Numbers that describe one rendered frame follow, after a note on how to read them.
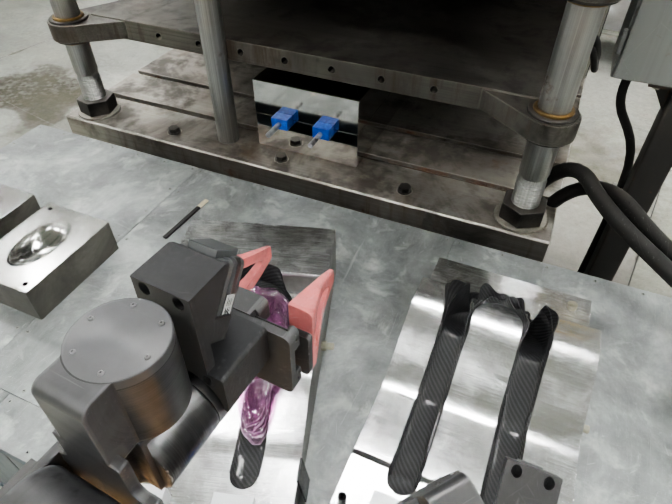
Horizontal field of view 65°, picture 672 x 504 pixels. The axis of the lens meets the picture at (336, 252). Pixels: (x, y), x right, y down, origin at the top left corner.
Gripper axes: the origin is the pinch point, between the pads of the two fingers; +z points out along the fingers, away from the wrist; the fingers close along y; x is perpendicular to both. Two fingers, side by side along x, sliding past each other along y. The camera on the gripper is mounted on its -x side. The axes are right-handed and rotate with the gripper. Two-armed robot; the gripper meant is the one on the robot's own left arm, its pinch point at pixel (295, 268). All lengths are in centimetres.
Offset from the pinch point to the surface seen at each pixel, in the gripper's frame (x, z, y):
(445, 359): 28.8, 19.3, -11.6
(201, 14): 7, 64, 62
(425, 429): 31.3, 9.3, -12.7
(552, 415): 29.5, 17.9, -26.8
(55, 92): 115, 164, 273
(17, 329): 40, -1, 57
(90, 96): 34, 60, 102
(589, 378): 26.6, 23.6, -29.6
